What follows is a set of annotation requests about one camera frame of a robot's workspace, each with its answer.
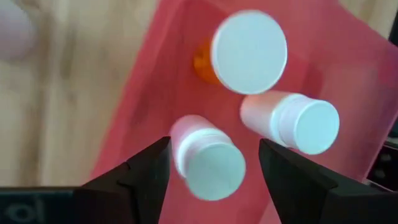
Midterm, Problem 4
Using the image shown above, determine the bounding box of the orange pill bottle white cap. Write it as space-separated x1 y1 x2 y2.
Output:
192 9 289 96

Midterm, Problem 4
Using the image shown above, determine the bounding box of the wide white pill bottle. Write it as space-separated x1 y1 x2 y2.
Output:
0 0 34 62

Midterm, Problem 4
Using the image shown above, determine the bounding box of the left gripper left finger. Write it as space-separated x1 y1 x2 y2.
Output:
74 136 172 224

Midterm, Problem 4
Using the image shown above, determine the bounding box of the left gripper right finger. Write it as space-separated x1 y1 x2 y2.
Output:
258 138 356 224

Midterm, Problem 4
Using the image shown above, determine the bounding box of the black aluminium table frame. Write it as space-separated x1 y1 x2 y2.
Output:
363 136 398 192

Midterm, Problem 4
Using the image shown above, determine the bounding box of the red translucent plastic basket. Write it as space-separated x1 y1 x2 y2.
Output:
90 0 398 224

